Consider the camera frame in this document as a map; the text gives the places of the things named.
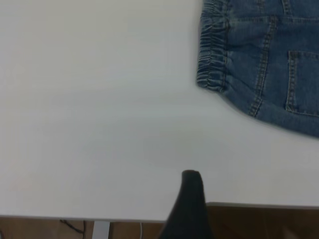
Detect blue denim jeans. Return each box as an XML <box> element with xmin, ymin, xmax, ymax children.
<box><xmin>196</xmin><ymin>0</ymin><xmax>319</xmax><ymax>139</ymax></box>

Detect grey metal table leg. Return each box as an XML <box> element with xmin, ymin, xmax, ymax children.
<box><xmin>93</xmin><ymin>220</ymin><xmax>111</xmax><ymax>239</ymax></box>

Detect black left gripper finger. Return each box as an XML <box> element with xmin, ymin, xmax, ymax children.
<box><xmin>159</xmin><ymin>170</ymin><xmax>215</xmax><ymax>239</ymax></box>

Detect thin black floor cable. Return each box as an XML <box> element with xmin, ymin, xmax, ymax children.
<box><xmin>59</xmin><ymin>219</ymin><xmax>87</xmax><ymax>235</ymax></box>

